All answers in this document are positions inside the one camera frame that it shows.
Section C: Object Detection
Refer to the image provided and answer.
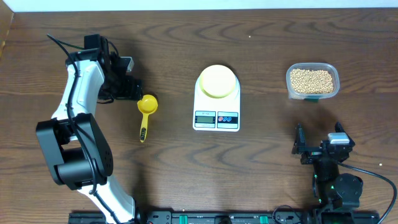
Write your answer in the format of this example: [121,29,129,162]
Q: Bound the yellow measuring scoop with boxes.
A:
[137,95,159,142]

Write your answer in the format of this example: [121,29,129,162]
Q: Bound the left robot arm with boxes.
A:
[36,34,147,223]

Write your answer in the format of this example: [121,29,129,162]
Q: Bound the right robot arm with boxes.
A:
[292,123,363,223]

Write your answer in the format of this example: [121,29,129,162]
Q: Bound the white digital kitchen scale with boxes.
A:
[192,75,241,132]

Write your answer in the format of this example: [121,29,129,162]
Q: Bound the pale yellow bowl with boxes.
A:
[199,65,237,98]

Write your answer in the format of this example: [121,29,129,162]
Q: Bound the clear plastic container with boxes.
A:
[286,63,340,100]

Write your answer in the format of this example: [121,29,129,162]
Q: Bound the soybeans in container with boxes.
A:
[290,68,334,94]

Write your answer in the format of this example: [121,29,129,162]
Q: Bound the cardboard panel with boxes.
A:
[0,0,14,55]

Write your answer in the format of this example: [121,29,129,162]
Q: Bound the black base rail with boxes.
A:
[68,210,381,224]

